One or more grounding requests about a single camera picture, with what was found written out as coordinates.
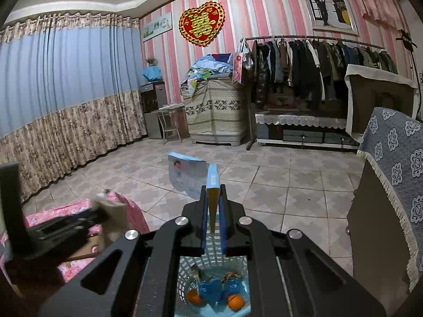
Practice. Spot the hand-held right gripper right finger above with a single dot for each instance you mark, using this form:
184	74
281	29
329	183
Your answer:
281	264

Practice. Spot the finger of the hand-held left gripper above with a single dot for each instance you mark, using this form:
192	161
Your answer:
66	228

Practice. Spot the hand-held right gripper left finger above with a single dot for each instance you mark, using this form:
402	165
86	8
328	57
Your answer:
148	264

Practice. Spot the blue plastic bag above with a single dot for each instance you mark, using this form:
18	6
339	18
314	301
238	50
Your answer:
231	287
210	290

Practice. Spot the light blue plastic basket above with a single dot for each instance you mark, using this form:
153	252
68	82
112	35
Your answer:
214	310

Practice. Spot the printed paper packet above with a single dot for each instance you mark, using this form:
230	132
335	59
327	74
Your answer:
185	175

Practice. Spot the pink floral blanket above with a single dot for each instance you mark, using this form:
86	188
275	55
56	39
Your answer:
135	218

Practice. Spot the blue and floral curtain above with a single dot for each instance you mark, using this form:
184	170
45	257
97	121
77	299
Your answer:
66	89

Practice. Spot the metal clothes rack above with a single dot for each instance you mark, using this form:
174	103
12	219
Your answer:
251	122

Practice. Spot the low stand with lace cloth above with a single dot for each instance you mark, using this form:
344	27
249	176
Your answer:
297	119

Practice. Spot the grey water dispenser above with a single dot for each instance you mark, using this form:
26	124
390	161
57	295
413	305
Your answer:
153	105

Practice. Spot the small metal table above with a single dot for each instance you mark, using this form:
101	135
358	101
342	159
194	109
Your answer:
170	107

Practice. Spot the patterned cloth covered washer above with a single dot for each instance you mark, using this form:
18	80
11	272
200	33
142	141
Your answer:
214	112

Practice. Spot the blue cloth bottle cover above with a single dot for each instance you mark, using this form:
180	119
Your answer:
152	74

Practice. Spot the small potted plant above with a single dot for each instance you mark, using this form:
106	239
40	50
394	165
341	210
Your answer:
151	62

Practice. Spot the television with beige cover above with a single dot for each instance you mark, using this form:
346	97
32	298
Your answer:
380	102

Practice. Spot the row of hanging clothes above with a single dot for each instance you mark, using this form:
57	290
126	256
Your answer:
304	69

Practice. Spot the red and white gift bag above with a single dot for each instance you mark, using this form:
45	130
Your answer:
238	69

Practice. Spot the pile of folded clothes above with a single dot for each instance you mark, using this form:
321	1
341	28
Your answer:
208	66

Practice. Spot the framed black and white poster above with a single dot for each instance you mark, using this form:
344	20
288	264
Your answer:
327	3

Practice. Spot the pink curtain valance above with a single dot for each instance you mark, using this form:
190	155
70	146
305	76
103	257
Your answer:
386	10

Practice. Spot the small landscape wall picture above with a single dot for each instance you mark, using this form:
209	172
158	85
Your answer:
158	26

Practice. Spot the red heart wall decoration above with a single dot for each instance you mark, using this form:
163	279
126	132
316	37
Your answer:
201	23

